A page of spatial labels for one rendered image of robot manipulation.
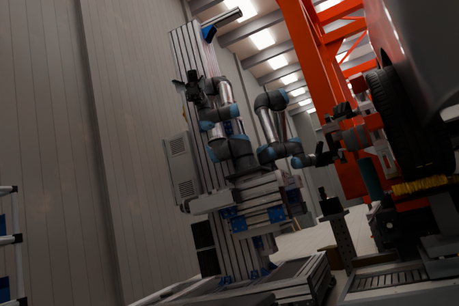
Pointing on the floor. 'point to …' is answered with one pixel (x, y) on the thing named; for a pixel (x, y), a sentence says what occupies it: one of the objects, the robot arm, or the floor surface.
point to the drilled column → (343, 243)
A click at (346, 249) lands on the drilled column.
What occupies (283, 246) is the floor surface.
